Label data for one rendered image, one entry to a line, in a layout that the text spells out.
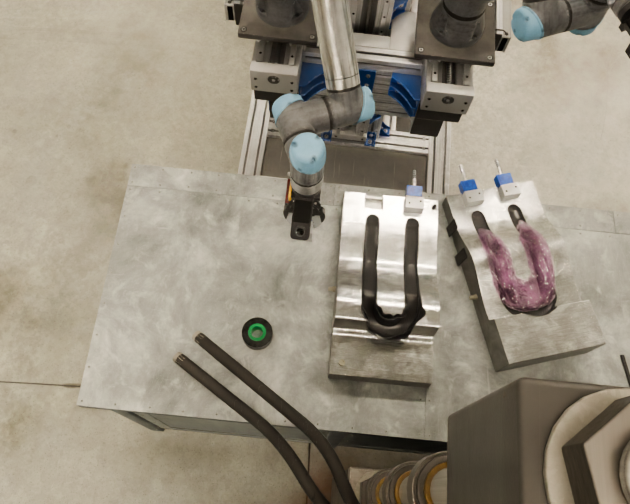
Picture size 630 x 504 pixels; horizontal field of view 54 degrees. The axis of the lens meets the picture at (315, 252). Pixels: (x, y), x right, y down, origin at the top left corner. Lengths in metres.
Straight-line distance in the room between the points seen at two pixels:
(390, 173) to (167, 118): 1.06
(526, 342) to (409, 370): 0.30
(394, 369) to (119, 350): 0.71
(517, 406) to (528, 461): 0.03
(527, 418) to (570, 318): 1.28
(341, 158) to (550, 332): 1.23
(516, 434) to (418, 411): 1.22
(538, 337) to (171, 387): 0.94
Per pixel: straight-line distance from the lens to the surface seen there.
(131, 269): 1.76
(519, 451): 0.43
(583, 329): 1.71
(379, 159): 2.57
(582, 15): 1.57
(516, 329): 1.64
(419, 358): 1.61
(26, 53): 3.35
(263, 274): 1.71
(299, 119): 1.35
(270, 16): 1.82
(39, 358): 2.64
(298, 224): 1.45
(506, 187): 1.82
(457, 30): 1.81
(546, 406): 0.43
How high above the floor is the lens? 2.40
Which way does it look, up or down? 68 degrees down
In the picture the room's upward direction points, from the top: 6 degrees clockwise
